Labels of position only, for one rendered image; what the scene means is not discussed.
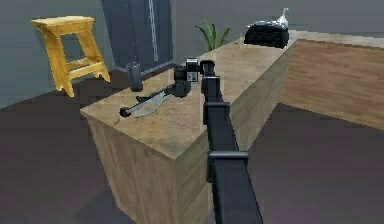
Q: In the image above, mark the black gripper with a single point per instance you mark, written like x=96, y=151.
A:
x=181, y=81

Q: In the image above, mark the grey knife blade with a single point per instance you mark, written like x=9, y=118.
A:
x=150, y=106

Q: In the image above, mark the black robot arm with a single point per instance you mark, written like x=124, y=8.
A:
x=223, y=133

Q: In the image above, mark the dark grey cup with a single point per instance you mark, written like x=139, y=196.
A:
x=134, y=77

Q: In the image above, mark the wooden kitchen counter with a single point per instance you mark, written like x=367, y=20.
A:
x=213, y=110

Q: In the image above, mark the yellow wooden stool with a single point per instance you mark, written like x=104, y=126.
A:
x=70, y=53

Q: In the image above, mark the green house plant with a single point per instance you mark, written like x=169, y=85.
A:
x=212, y=35

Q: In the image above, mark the black toaster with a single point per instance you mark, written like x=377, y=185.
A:
x=266, y=34

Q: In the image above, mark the white bottle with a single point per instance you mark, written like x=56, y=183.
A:
x=283, y=18

